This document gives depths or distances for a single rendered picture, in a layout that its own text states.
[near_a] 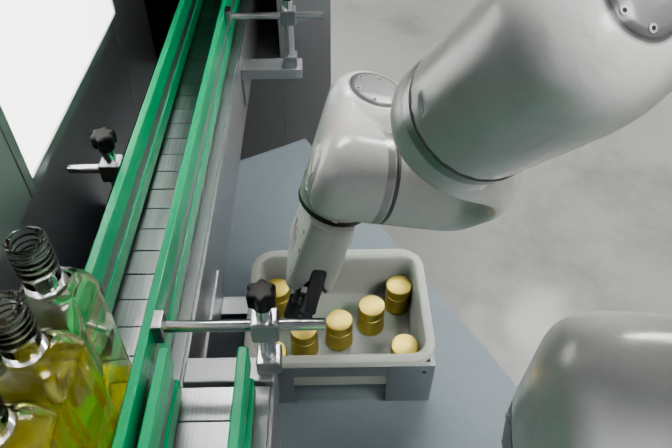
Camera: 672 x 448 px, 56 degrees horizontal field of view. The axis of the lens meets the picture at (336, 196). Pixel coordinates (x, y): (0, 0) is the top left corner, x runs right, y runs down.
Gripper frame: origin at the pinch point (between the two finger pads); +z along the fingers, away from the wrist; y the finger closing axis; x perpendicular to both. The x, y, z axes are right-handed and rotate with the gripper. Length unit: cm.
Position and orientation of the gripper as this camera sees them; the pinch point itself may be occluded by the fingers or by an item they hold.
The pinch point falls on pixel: (301, 289)
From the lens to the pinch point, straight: 74.3
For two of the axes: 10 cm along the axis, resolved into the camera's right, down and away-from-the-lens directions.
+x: 9.7, 2.0, 1.7
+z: -2.6, 7.0, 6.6
